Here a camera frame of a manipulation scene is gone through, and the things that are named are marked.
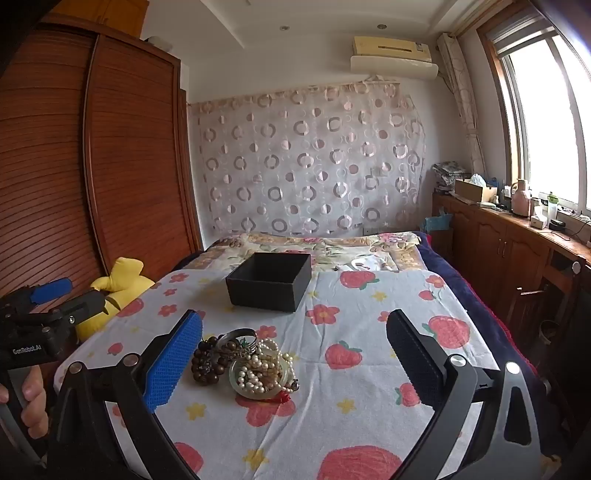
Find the wooden overhead cabinet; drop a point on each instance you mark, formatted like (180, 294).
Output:
(111, 16)

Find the small white box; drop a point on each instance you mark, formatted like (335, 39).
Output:
(539, 222)

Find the patterned window curtain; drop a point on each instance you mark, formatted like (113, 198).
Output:
(466, 106)

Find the green lid bottle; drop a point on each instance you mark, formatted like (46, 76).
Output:
(552, 210)

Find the strawberry printed blanket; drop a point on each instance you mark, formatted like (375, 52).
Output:
(346, 323)

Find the silver bangle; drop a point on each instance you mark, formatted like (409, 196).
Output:
(231, 334)

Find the wooden wardrobe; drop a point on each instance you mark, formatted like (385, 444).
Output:
(115, 161)

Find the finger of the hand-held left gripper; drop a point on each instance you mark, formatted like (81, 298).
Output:
(48, 290)
(87, 304)

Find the pale jade bangle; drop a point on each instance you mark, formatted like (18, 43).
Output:
(291, 374)

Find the person's left hand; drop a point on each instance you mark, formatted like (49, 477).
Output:
(34, 399)

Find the wooden chair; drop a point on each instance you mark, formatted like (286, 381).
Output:
(526, 304)

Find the pink kettle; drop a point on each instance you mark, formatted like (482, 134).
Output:
(521, 203)

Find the black storage box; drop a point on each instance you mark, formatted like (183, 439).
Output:
(258, 293)

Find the window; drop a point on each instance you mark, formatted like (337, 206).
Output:
(545, 115)

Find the circle patterned curtain cloth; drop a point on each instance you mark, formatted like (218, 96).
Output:
(300, 161)

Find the wooden side cabinet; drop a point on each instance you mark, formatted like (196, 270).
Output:
(489, 244)

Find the blue paper bag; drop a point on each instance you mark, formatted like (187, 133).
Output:
(436, 222)

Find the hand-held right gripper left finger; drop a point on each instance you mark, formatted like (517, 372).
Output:
(173, 364)

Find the yellow plush toy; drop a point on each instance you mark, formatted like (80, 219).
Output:
(124, 277)

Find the dark blue bed cover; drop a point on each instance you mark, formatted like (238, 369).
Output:
(466, 295)

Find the green gem brooch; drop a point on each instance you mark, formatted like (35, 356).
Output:
(245, 345)

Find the stack of folded clothes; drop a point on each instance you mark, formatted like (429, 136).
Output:
(450, 173)

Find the cardboard box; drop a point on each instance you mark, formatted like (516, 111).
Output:
(473, 190)

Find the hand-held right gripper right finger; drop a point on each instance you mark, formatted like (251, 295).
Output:
(415, 364)

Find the wall air conditioner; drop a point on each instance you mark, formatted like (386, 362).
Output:
(392, 55)

